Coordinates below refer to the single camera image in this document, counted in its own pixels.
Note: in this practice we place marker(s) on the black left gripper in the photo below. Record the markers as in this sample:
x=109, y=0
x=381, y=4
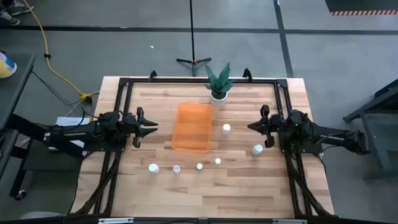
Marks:
x=139, y=130

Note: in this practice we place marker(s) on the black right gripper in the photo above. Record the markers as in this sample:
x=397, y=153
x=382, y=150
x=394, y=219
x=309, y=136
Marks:
x=270, y=127

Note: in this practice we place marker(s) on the large white pill bottle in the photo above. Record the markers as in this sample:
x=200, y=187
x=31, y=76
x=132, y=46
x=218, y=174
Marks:
x=153, y=168
x=257, y=149

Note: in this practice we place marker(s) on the white-capped clear pill bottle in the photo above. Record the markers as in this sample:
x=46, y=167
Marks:
x=226, y=127

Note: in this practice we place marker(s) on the small clear pill bottle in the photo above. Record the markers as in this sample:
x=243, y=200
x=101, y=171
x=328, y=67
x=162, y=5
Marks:
x=176, y=169

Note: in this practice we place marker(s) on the small white pill bottle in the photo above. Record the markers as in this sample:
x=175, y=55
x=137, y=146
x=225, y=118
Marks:
x=217, y=160
x=199, y=166

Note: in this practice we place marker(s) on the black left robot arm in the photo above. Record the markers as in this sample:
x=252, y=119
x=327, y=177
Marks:
x=77, y=137

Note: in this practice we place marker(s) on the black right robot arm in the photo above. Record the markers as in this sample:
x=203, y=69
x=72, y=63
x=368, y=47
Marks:
x=326, y=135

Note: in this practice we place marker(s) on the orange translucent plastic basket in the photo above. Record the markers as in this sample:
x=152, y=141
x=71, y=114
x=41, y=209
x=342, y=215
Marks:
x=192, y=127

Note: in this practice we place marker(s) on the black clamp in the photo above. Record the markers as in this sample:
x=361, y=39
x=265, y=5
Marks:
x=247, y=73
x=152, y=74

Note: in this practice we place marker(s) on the green plant in white pot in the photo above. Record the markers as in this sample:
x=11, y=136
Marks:
x=219, y=85

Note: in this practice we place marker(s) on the white paper sheet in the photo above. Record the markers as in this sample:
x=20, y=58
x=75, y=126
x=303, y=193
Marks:
x=70, y=120

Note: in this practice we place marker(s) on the black tripod stand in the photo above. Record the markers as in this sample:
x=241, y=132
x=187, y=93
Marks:
x=192, y=60

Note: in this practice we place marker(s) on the dark metal bench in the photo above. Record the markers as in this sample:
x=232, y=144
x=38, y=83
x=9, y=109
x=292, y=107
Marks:
x=376, y=109

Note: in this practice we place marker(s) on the dark grey side table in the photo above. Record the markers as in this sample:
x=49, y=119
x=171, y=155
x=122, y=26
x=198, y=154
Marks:
x=12, y=93

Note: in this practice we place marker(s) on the black caster wheel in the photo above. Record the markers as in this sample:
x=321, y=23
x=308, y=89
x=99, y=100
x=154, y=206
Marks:
x=20, y=195

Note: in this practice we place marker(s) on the yellow blue white object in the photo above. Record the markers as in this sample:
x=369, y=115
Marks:
x=6, y=67

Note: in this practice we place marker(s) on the black mat with striped edge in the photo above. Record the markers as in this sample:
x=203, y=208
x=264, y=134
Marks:
x=360, y=5

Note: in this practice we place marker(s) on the person's shoe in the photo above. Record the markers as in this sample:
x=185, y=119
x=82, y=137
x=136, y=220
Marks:
x=20, y=7
x=9, y=18

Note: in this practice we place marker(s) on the black metal table frame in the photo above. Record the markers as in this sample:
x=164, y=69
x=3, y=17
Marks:
x=202, y=80

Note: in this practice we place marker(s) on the silver metal bracket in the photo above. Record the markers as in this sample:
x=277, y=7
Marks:
x=115, y=220
x=289, y=221

